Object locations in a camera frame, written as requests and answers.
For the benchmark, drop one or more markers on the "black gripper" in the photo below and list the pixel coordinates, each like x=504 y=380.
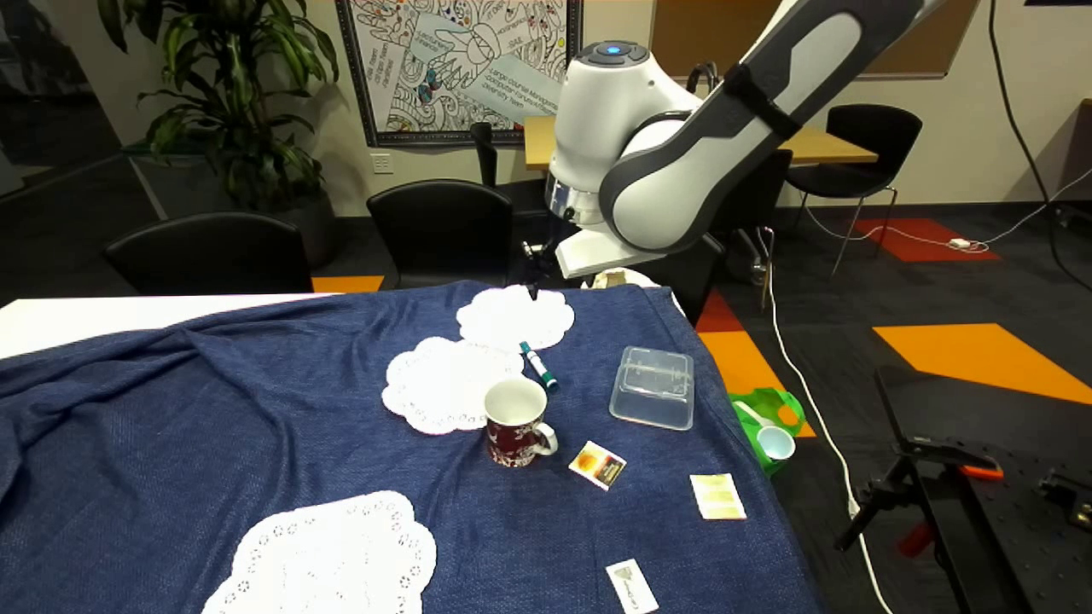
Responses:
x=548 y=257

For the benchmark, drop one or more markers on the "white marker with teal cap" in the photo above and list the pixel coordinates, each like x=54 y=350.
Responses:
x=534 y=361

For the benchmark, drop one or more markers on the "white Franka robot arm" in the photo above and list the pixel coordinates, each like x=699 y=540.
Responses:
x=684 y=170

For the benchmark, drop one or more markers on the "dark red patterned mug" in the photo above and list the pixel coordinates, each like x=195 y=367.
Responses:
x=512 y=439

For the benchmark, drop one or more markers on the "white object behind cloth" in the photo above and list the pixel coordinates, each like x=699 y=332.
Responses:
x=616 y=276

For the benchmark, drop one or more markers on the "clear plastic container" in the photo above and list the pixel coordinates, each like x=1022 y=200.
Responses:
x=652 y=390

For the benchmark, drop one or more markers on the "orange and white tea packet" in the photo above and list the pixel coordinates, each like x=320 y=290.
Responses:
x=598 y=464

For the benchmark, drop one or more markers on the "framed drawing board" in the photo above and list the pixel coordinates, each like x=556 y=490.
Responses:
x=456 y=68

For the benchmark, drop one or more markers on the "cream sugar packet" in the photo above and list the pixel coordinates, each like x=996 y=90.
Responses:
x=717 y=494

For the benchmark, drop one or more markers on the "green plastic bowl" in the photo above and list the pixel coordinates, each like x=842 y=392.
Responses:
x=785 y=406

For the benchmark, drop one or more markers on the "white printed packet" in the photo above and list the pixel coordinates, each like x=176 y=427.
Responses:
x=633 y=589

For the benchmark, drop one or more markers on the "large white paper doily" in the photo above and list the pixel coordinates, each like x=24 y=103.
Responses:
x=328 y=556

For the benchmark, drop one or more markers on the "dark blue cloth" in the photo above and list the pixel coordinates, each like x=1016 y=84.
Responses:
x=228 y=455

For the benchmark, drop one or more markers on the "green potted plant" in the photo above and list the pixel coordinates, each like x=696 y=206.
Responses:
x=228 y=68

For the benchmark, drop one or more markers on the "brown cork board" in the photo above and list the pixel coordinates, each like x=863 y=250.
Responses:
x=945 y=38

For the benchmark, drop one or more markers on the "small black device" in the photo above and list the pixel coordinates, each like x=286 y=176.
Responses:
x=1071 y=498

